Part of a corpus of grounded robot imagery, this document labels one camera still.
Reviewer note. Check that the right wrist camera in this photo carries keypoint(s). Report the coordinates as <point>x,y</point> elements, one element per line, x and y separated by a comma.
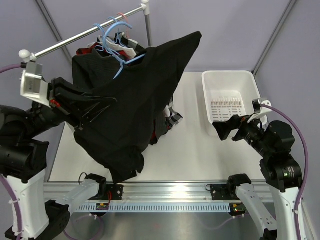
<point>260,107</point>

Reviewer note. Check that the white plastic basket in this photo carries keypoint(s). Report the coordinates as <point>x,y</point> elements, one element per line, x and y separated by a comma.
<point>227,93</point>

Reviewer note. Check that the red black plaid shirt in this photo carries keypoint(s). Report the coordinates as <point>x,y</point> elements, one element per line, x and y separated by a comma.
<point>88,50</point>

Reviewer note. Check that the blue hanger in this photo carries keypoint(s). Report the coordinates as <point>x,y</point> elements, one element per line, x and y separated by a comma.
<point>104,47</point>
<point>117,38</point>
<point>122,62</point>

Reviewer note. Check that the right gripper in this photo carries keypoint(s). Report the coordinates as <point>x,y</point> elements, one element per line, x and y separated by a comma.
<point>224,128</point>

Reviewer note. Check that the perforated cable duct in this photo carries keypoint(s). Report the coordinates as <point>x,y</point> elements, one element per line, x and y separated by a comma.
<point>152,207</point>

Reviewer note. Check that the grey black checked shirt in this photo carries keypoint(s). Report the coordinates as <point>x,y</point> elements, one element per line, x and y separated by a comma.
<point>174,117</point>

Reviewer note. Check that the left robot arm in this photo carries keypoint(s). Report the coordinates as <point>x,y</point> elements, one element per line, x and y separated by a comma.
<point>23,159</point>

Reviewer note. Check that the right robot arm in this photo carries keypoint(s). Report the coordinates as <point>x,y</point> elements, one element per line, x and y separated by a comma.
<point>281,172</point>

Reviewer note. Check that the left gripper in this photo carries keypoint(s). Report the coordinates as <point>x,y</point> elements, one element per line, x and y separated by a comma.
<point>80,109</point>

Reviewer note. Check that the metal clothes rack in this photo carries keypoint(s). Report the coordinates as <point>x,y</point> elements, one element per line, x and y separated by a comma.
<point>27,56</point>

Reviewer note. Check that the aluminium rail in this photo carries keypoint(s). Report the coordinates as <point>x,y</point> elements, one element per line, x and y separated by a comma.
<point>158,192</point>

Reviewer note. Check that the dark pinstriped shirt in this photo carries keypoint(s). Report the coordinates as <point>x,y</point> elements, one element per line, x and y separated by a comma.
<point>161,126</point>

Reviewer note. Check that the plain black shirt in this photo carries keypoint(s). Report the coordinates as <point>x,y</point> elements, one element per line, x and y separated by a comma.
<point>117,138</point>

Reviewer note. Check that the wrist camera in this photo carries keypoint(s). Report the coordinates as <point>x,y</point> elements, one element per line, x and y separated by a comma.
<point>32,84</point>
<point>260,107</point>

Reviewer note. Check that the white shirt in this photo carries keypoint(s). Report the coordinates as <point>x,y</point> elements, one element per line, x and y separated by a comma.
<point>116,47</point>

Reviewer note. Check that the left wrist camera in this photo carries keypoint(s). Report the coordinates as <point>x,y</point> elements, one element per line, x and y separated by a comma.
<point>32,84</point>

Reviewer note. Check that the pink hanger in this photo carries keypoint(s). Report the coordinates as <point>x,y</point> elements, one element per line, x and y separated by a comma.
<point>126,20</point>

